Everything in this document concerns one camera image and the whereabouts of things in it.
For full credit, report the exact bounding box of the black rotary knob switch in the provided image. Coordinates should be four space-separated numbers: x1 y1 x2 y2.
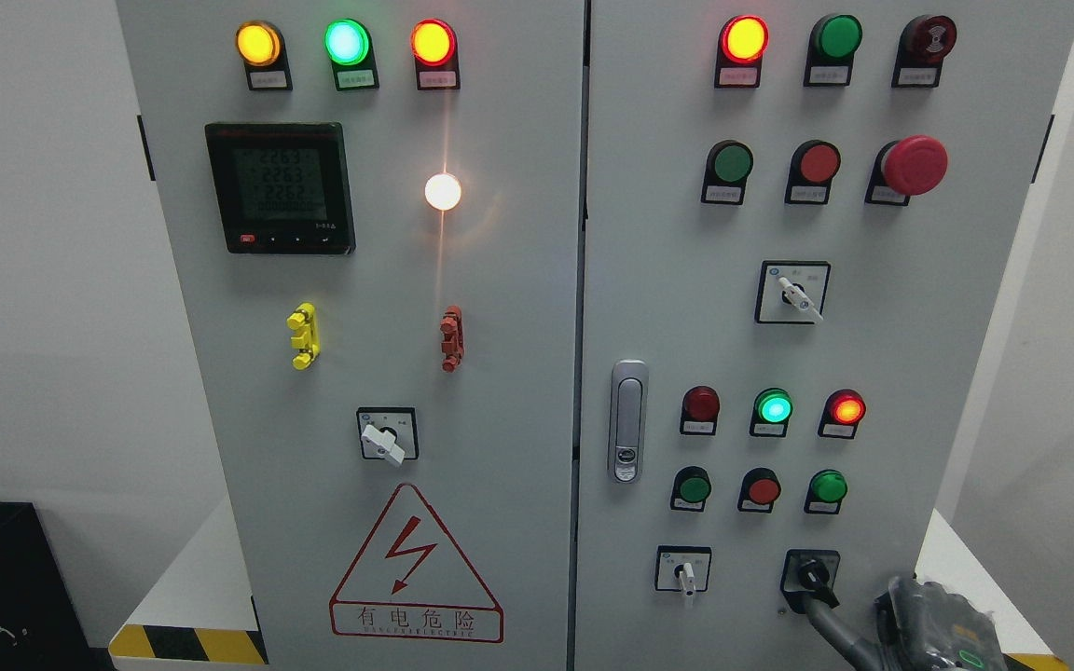
779 549 841 614

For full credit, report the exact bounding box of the red terminal connector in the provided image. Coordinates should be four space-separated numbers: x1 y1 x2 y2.
439 305 465 373

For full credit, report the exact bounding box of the white glowing lamp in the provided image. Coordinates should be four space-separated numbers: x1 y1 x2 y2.
423 171 463 211

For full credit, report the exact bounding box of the dark red indicator light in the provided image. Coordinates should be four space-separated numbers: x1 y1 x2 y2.
679 385 721 436

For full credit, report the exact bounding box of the grey left cabinet door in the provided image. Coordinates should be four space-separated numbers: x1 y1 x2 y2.
117 1 585 670

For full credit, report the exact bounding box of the grey cabinet door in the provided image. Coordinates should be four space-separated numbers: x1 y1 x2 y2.
117 1 585 670
572 1 1074 670

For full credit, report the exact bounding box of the green push button lower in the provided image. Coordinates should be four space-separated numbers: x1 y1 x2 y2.
669 464 712 513

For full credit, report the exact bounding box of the green push button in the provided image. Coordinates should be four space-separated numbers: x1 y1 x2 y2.
700 140 754 205
669 464 712 513

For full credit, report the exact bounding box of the yellow terminal connector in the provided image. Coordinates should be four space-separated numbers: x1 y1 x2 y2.
285 302 321 371

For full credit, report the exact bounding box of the green glowing indicator light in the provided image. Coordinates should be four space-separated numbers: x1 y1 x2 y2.
749 388 793 438

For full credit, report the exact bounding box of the green push button upper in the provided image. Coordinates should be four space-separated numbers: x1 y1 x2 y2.
700 140 754 205

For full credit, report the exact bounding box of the red push button lower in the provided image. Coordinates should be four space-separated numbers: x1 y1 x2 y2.
737 467 781 514

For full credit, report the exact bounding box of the red push button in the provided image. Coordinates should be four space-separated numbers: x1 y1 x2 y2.
737 467 781 514
784 140 841 205

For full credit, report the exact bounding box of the red electric danger sign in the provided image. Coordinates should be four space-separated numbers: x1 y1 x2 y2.
331 483 504 644

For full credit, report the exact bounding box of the grey right cabinet door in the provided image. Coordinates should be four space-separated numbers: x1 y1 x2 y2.
572 1 1074 670

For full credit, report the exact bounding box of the black digital power meter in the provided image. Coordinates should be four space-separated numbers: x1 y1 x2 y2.
204 122 355 256

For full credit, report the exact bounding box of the orange red indicator light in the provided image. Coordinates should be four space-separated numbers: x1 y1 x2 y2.
410 18 461 90

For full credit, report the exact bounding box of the red indicator light right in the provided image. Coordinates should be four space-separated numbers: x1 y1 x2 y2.
817 388 868 439

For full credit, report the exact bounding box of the red push button upper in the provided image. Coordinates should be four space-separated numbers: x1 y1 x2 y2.
784 140 841 205

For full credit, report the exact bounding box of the green illuminated button lower right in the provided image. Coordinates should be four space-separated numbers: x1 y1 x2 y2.
803 469 848 515

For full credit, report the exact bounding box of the green lit indicator light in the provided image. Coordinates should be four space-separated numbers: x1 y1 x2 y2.
324 18 379 90

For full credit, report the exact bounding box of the red lit indicator light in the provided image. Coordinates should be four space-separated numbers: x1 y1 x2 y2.
713 14 770 89

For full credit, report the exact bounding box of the yellow indicator light top left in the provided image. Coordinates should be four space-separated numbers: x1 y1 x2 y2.
235 19 293 90

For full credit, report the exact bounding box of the red emergency stop button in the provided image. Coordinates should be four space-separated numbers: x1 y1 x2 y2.
863 133 949 207

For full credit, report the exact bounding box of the green unlit indicator light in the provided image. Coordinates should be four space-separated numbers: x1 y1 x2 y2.
803 14 862 88

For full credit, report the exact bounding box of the white platform with hazard stripes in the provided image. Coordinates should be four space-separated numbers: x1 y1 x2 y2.
108 498 1066 670

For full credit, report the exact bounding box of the red black buzzer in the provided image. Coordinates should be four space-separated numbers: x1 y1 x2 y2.
891 14 957 89

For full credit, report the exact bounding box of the black box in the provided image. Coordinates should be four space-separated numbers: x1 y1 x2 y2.
0 502 95 670

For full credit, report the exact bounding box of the silver door handle lock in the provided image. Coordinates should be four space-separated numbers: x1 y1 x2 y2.
608 360 649 484

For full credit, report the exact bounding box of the white handle selector switch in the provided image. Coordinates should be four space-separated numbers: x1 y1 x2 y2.
355 406 420 467

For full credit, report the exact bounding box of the white selector switch upper right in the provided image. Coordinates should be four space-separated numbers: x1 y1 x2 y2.
755 260 832 324

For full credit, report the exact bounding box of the white selector switch lower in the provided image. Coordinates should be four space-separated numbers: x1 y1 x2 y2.
654 545 712 609

